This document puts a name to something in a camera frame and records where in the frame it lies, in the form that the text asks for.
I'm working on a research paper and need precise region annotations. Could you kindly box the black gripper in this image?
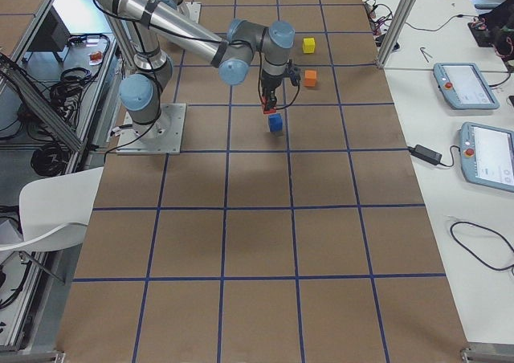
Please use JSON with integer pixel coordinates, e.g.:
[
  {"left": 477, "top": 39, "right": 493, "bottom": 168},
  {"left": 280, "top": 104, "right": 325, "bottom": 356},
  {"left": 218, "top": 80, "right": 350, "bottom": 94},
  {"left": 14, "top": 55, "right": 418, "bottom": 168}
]
[{"left": 259, "top": 71, "right": 284, "bottom": 110}]

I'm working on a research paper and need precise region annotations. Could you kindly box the red wooden block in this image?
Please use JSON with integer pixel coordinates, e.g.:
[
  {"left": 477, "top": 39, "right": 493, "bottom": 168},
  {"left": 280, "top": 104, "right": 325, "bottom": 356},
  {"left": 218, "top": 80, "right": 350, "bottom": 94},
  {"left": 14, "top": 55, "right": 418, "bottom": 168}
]
[{"left": 260, "top": 96, "right": 277, "bottom": 115}]

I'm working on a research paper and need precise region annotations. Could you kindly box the blue wooden block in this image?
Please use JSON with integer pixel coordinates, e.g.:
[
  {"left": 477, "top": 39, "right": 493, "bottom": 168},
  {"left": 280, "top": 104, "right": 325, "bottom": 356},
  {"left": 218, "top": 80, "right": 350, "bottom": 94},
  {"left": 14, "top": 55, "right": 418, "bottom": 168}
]
[{"left": 267, "top": 113, "right": 283, "bottom": 134}]

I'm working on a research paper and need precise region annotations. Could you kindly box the orange wooden block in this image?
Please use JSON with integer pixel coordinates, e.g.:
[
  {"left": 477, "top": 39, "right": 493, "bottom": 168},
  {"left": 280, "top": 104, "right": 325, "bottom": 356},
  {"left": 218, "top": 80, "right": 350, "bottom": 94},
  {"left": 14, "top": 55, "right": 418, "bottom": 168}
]
[{"left": 304, "top": 70, "right": 318, "bottom": 88}]

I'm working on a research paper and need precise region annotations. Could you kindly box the yellow wooden block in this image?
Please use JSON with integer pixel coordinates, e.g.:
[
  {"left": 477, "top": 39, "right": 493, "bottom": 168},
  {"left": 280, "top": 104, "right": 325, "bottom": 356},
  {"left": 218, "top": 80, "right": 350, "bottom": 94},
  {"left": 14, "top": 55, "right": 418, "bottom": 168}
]
[{"left": 302, "top": 37, "right": 316, "bottom": 55}]

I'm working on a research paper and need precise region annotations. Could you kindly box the black power adapter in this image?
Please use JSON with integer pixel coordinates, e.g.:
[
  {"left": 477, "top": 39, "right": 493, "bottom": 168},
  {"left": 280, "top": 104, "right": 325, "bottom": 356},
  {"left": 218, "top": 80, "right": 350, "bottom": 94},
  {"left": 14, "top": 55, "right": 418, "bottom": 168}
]
[{"left": 410, "top": 145, "right": 442, "bottom": 165}]

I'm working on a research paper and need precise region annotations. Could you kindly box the orange snack packet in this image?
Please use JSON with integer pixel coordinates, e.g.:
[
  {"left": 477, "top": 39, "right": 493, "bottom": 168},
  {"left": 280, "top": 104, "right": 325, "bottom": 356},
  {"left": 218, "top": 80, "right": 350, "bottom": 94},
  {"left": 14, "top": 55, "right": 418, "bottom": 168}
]
[{"left": 89, "top": 51, "right": 102, "bottom": 62}]

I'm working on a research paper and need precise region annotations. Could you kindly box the far teach pendant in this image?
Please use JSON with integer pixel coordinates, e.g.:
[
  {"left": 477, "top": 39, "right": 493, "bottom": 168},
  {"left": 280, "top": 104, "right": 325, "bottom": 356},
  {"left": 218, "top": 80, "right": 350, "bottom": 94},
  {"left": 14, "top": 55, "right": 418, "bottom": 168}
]
[{"left": 433, "top": 63, "right": 500, "bottom": 110}]

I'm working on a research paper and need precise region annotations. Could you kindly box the teach pendant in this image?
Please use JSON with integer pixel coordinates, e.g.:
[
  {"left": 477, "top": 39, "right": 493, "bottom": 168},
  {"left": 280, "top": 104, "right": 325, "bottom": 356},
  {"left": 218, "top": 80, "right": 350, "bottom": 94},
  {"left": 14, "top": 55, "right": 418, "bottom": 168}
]
[
  {"left": 433, "top": 63, "right": 500, "bottom": 110},
  {"left": 459, "top": 122, "right": 513, "bottom": 192}
]

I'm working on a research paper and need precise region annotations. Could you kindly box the near teach pendant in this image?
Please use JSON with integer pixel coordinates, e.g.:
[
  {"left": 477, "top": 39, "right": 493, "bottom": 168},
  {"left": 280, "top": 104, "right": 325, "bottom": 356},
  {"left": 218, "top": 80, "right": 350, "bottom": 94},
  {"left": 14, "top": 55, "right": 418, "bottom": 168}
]
[{"left": 459, "top": 122, "right": 513, "bottom": 192}]

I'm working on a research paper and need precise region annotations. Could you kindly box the white chair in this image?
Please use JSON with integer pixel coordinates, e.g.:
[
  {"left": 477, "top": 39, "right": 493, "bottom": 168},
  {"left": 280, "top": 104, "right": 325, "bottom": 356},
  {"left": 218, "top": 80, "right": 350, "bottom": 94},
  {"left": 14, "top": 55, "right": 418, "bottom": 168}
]
[{"left": 1, "top": 167, "right": 104, "bottom": 252}]

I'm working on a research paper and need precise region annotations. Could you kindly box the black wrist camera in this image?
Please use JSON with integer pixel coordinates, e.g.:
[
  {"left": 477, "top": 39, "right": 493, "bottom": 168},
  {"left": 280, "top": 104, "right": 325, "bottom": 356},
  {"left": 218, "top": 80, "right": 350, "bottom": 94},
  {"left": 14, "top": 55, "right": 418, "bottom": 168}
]
[{"left": 287, "top": 59, "right": 301, "bottom": 87}]

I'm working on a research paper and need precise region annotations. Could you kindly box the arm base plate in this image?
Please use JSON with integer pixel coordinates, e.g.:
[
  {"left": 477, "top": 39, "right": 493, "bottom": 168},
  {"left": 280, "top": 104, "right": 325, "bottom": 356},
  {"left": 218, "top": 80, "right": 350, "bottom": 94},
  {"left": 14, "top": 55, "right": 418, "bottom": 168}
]
[
  {"left": 177, "top": 2, "right": 202, "bottom": 23},
  {"left": 116, "top": 104, "right": 187, "bottom": 155}
]

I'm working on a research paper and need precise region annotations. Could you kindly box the circuit board with wires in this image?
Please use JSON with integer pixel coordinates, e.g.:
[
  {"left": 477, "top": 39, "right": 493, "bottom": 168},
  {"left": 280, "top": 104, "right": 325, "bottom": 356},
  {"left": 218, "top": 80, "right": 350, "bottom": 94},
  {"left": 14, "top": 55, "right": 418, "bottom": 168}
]
[{"left": 363, "top": 0, "right": 394, "bottom": 47}]

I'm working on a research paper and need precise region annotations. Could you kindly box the aluminium frame post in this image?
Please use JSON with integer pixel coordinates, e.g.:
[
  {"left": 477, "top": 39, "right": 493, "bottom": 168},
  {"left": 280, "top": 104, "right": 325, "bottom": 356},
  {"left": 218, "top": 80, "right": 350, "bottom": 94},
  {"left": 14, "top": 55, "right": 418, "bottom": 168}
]
[{"left": 376, "top": 0, "right": 416, "bottom": 69}]

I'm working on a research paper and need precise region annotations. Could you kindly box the black loose cable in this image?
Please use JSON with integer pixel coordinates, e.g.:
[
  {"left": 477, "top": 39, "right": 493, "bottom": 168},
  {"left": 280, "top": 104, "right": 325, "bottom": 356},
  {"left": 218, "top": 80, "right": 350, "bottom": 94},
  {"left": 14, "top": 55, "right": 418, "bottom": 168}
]
[{"left": 449, "top": 219, "right": 514, "bottom": 271}]

